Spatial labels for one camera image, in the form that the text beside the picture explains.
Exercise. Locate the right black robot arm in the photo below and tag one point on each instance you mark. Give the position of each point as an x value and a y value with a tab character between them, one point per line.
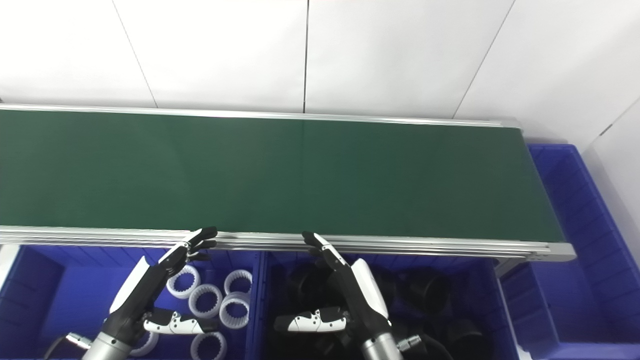
382	350

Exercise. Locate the blue bin with black parts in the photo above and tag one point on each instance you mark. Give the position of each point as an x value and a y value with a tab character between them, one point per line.
492	320

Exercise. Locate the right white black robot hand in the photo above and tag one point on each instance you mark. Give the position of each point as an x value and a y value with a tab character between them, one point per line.
367	290

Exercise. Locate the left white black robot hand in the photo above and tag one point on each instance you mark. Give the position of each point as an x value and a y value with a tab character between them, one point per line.
131	290

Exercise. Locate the large empty blue bin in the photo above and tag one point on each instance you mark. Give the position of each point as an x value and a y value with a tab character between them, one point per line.
575	260

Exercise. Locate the blue bin with white rings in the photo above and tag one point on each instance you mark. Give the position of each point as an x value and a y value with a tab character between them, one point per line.
75	300

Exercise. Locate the green conveyor belt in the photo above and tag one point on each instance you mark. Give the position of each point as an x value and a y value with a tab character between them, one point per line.
400	245
300	170

